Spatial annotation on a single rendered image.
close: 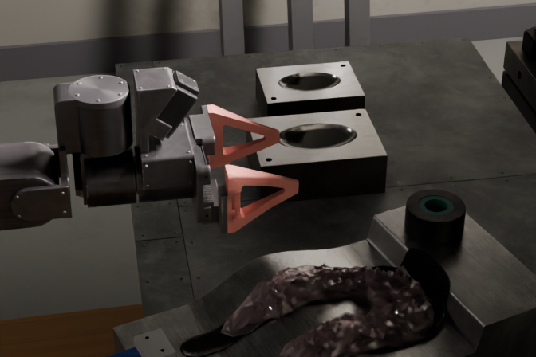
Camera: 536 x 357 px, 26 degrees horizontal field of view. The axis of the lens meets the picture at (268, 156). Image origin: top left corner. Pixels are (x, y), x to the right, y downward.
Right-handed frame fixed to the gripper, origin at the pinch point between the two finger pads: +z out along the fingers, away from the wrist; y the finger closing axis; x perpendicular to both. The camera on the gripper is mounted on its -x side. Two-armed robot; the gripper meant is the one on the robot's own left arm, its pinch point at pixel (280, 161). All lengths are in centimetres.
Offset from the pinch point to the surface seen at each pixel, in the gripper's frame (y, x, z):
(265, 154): 53, 33, 9
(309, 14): 189, 74, 47
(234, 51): 198, 88, 27
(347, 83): 76, 34, 27
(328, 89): 74, 34, 24
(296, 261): 23.0, 30.7, 7.2
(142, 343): 11.8, 32.0, -14.2
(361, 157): 50, 33, 23
